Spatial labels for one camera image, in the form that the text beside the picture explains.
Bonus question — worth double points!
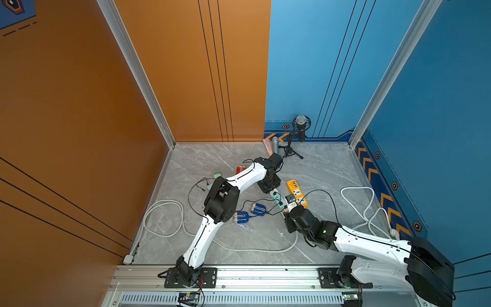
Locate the grey handheld microphone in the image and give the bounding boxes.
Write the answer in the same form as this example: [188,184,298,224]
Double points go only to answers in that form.
[271,136,280,154]

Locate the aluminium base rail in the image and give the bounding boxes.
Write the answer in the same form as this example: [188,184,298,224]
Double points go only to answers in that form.
[100,264,384,307]

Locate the white power strip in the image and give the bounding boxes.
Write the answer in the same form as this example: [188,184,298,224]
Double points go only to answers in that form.
[270,189,288,212]

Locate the red electric shaver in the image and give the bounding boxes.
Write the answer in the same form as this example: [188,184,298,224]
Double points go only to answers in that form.
[236,165,246,174]

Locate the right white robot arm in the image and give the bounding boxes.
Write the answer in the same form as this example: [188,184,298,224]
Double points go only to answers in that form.
[284,205,456,306]

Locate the black microphone on tripod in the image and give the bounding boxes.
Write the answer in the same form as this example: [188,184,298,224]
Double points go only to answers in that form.
[282,115,311,159]

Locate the blue electric shaver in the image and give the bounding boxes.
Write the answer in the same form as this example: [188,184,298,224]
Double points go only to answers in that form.
[251,203,267,216]
[234,211,249,224]

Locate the yellow power strip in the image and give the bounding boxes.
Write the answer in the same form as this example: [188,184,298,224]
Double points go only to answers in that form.
[286,180,308,208]

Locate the teal charger on white strip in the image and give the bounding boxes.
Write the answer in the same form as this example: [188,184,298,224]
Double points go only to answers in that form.
[272,193,283,205]

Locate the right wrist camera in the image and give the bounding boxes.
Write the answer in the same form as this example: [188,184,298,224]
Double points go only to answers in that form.
[285,194,298,209]

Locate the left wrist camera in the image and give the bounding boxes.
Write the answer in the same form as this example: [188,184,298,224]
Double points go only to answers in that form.
[267,153,283,172]

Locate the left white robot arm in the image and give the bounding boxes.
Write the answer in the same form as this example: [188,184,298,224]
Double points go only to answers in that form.
[175,153,283,287]

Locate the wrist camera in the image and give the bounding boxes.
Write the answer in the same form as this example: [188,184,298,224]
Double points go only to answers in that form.
[267,153,283,172]
[285,194,298,209]

